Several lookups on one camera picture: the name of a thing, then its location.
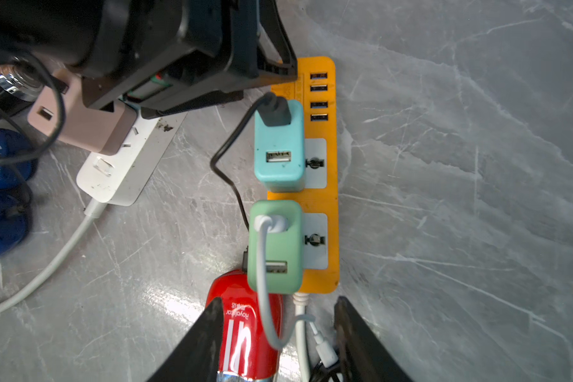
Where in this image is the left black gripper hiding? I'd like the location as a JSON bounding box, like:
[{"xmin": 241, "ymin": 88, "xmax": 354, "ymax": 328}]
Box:
[{"xmin": 0, "ymin": 1, "xmax": 298, "ymax": 119}]

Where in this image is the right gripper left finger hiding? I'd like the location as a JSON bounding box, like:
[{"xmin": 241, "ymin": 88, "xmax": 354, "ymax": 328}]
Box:
[{"xmin": 148, "ymin": 298, "xmax": 224, "ymax": 381}]

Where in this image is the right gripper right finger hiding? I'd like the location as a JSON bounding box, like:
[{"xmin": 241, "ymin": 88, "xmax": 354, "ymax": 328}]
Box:
[{"xmin": 334, "ymin": 296, "xmax": 413, "ymax": 382}]

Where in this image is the red electric shaver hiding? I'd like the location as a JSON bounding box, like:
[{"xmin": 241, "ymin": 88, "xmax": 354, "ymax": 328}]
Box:
[{"xmin": 206, "ymin": 270, "xmax": 280, "ymax": 381}]

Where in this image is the green USB charger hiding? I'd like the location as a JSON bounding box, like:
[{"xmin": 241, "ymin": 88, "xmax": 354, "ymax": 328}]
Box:
[{"xmin": 248, "ymin": 200, "xmax": 304, "ymax": 294}]

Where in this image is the white USB cable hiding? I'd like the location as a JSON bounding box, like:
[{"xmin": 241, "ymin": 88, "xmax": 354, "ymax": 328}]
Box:
[{"xmin": 252, "ymin": 213, "xmax": 340, "ymax": 369}]

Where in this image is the teal USB charger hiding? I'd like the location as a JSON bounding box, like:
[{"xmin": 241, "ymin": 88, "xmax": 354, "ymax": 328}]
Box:
[{"xmin": 254, "ymin": 100, "xmax": 306, "ymax": 194}]

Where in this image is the yellow power strip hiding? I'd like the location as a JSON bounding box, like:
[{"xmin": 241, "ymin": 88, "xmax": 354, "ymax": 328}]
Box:
[{"xmin": 267, "ymin": 57, "xmax": 340, "ymax": 294}]

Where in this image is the blue electric shaver lower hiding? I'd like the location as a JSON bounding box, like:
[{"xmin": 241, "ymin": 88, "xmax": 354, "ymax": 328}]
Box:
[{"xmin": 0, "ymin": 190, "xmax": 29, "ymax": 256}]

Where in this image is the pink USB charger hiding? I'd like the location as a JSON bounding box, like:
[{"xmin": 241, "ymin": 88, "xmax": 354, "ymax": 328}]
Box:
[{"xmin": 27, "ymin": 68, "xmax": 137, "ymax": 155}]

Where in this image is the white power strip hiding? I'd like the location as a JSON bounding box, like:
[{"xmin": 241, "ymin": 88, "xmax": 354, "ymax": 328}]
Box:
[{"xmin": 76, "ymin": 112, "xmax": 187, "ymax": 216}]

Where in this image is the white cable of yellow strip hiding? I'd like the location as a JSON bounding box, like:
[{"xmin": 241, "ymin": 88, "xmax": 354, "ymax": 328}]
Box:
[{"xmin": 293, "ymin": 292, "xmax": 314, "ymax": 382}]

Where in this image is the black shaver cable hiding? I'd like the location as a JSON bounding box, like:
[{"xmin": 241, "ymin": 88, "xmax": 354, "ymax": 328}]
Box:
[{"xmin": 209, "ymin": 91, "xmax": 292, "ymax": 233}]

